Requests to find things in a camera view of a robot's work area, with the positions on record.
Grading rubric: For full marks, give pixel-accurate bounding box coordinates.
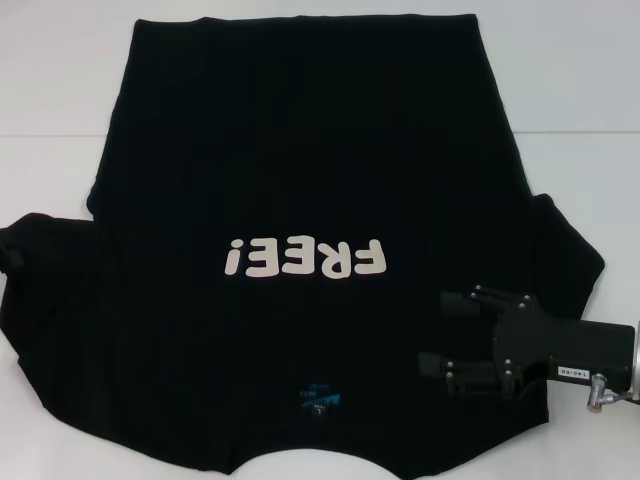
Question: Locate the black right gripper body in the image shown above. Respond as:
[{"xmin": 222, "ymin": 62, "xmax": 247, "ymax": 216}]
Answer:
[{"xmin": 492, "ymin": 294, "xmax": 636, "ymax": 399}]

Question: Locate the black t-shirt with FREE print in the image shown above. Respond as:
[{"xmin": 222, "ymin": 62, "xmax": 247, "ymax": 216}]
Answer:
[{"xmin": 0, "ymin": 14, "xmax": 607, "ymax": 464}]

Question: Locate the silver connector plug with cable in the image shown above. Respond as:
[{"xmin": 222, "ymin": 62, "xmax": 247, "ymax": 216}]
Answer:
[{"xmin": 587, "ymin": 377, "xmax": 640, "ymax": 414}]

